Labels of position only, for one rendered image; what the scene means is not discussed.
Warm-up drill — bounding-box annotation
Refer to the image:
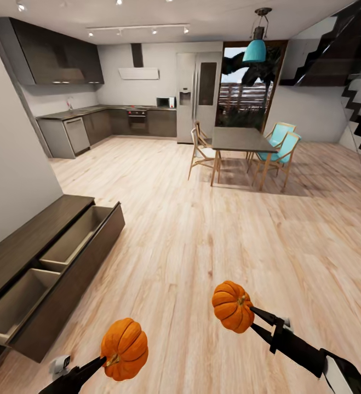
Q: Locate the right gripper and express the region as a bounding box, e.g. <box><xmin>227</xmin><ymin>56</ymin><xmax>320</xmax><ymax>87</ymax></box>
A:
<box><xmin>250</xmin><ymin>306</ymin><xmax>309</xmax><ymax>366</ymax></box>

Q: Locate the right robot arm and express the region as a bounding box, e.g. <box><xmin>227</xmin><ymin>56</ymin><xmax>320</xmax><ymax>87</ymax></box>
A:
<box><xmin>250</xmin><ymin>306</ymin><xmax>361</xmax><ymax>394</ymax></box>

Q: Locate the pumpkin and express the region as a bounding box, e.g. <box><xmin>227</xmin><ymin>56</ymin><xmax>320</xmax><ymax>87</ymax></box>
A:
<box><xmin>100</xmin><ymin>317</ymin><xmax>148</xmax><ymax>381</ymax></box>
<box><xmin>212</xmin><ymin>281</ymin><xmax>255</xmax><ymax>334</ymax></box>

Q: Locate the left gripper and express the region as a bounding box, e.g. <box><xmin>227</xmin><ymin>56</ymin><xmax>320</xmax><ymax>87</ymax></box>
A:
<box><xmin>39</xmin><ymin>356</ymin><xmax>107</xmax><ymax>394</ymax></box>

